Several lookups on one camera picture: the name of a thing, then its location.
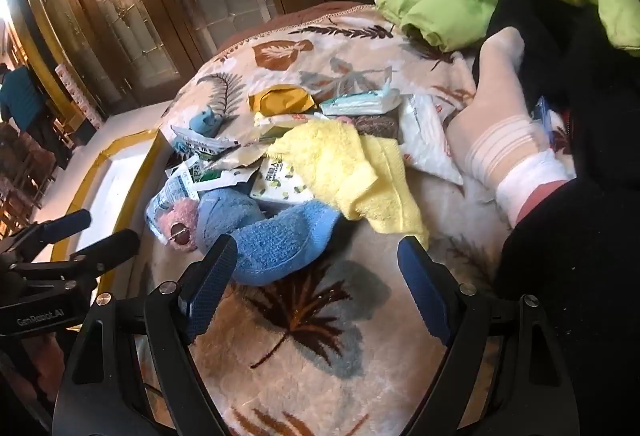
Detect blue fuzzy sock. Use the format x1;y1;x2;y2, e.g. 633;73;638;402
227;203;343;287

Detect brown knit glove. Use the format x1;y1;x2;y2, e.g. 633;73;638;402
352;113;401;139

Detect stack of printed boxes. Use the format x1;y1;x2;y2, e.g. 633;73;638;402
54;63;106;129

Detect wooden chairs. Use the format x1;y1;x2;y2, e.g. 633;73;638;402
0;121;61;237

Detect wooden glass door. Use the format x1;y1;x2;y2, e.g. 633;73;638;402
25;0;381;112

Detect cream packet red print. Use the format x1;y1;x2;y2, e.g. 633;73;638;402
254;112;321;140

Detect yellow snack packet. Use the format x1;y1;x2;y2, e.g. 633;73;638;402
248;85;317;117

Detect lemon print tissue pack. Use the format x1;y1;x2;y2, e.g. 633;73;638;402
250;160;316;212

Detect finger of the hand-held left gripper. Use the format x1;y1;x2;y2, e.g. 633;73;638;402
0;210;93;262
10;230;141;289

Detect person's left forearm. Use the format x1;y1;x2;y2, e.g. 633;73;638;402
20;331;71;399

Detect white packet blue print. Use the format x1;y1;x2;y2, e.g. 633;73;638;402
145;163;201;237

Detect small blue knit sock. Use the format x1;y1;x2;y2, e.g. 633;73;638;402
189;108;226;137

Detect person's black pants leg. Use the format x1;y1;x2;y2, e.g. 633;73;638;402
492;178;640;436

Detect white packet dark green print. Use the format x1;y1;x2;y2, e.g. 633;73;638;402
192;166;261;194

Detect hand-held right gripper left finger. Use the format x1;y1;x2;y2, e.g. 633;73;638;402
52;233;238;436

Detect white foam box yellow tape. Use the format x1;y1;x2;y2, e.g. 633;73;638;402
65;128;173;297

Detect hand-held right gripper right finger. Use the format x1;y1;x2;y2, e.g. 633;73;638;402
397;236;588;436

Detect yellow towel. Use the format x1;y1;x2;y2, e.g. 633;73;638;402
267;120;431;249

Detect teal wet wipes pack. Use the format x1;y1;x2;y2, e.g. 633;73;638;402
319;86;403;118

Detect grey-blue fuzzy sock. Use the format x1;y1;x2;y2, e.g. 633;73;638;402
195;188;266;253

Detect pink fuzzy sock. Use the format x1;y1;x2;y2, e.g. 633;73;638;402
157;202;201;252

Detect beige snack packet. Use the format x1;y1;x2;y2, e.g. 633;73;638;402
210;143;281;169

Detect black garment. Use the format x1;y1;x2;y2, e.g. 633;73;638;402
472;0;640;177

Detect white wipes packet red print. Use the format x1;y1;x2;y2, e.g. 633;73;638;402
400;93;468;187

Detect leaf print blanket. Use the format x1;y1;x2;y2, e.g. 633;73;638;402
135;1;506;436

